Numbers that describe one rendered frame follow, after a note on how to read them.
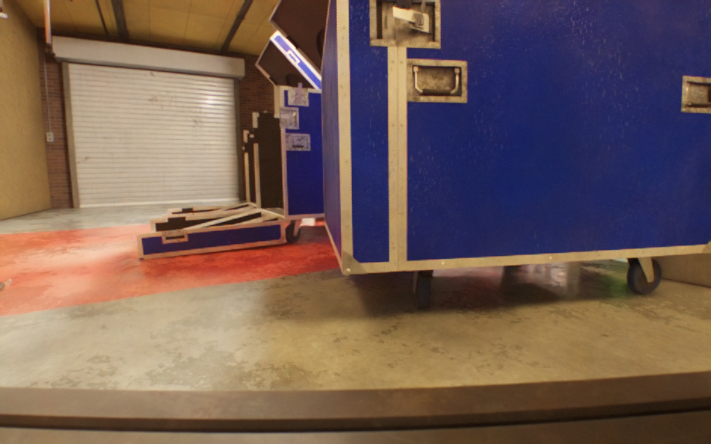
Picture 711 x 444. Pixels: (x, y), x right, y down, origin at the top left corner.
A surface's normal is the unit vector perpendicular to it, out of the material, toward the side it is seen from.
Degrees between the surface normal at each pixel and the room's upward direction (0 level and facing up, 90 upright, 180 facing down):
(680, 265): 90
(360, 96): 90
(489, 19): 90
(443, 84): 90
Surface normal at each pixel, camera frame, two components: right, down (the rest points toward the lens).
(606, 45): 0.13, 0.11
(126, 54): 0.50, 0.09
